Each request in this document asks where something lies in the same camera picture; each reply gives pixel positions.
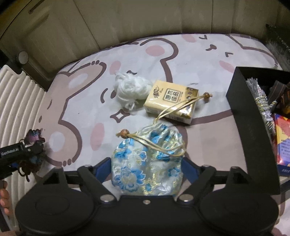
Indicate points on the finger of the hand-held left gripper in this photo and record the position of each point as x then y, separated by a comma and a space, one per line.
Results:
35, 150

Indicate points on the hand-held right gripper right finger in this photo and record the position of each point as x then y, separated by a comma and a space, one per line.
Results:
189, 171

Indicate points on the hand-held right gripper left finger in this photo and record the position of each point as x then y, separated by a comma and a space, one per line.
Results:
103, 172

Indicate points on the brown yarn bundle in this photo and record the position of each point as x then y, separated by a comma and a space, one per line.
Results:
34, 136

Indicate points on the black box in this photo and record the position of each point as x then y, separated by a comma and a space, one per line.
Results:
249, 136

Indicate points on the cream tissue pack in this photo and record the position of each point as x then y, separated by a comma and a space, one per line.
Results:
172, 99

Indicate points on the white yarn ball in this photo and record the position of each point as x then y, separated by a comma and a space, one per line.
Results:
131, 88

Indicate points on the colourful card box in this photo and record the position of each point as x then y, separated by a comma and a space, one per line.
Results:
283, 140

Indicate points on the person's left hand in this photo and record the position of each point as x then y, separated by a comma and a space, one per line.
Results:
4, 195

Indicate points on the white ribbed suitcase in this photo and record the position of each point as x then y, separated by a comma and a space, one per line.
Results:
18, 102

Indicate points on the bear print blanket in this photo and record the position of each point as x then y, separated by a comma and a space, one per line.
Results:
90, 90

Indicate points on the cream cabinet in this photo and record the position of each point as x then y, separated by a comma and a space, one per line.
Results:
113, 22

